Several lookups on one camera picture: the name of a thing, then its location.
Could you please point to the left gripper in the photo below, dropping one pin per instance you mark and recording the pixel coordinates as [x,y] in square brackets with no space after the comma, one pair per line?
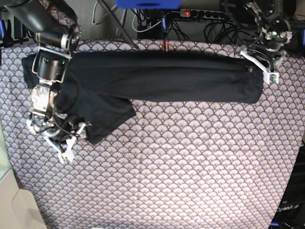
[271,55]

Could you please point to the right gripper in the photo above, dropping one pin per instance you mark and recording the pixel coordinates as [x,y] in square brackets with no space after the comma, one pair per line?
[37,124]

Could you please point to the dark navy T-shirt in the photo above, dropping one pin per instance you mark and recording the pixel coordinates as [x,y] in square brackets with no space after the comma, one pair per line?
[99,86]

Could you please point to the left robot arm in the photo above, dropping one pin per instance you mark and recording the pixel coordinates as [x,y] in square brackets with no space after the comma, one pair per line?
[267,24]

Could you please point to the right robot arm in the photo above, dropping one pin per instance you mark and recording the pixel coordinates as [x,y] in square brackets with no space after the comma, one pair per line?
[56,32]

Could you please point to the beige furniture edge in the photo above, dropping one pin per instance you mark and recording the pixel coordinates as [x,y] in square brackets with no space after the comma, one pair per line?
[18,208]

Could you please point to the white power strip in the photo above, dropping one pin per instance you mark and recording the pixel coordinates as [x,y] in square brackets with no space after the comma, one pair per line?
[202,14]

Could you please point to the red black table clamp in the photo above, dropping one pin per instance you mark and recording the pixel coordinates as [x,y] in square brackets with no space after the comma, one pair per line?
[166,46]

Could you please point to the patterned scallop tablecloth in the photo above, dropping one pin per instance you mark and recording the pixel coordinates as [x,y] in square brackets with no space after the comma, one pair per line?
[175,165]

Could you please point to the black OpenArm box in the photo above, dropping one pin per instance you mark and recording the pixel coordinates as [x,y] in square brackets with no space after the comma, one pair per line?
[291,211]

